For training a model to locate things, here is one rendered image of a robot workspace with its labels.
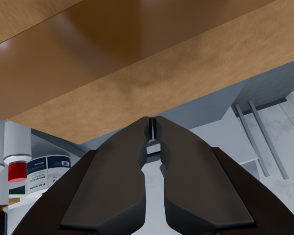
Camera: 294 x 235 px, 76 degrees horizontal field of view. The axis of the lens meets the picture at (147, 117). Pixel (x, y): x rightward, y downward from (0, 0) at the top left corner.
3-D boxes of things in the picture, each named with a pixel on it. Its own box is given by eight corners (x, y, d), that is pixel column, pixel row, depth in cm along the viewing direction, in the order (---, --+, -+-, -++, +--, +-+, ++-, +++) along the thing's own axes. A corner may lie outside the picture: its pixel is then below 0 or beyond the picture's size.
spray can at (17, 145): (15, 106, 50) (14, 184, 42) (-1, 96, 45) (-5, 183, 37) (34, 100, 50) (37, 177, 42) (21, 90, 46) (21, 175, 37)
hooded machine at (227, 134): (172, 122, 346) (207, 212, 283) (171, 105, 283) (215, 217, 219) (213, 108, 344) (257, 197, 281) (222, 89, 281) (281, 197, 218)
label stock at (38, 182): (54, 151, 85) (57, 184, 79) (77, 159, 103) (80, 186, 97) (14, 165, 86) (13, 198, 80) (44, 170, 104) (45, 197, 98)
